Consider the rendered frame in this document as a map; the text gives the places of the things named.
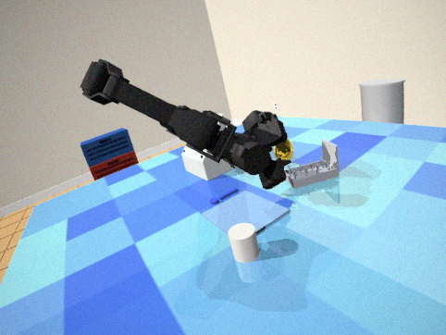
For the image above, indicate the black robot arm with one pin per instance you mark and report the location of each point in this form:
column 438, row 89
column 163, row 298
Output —
column 105, row 83

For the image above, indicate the yellow plate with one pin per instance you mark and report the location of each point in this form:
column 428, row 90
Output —
column 283, row 150

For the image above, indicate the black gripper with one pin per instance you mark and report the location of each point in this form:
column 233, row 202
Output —
column 274, row 173

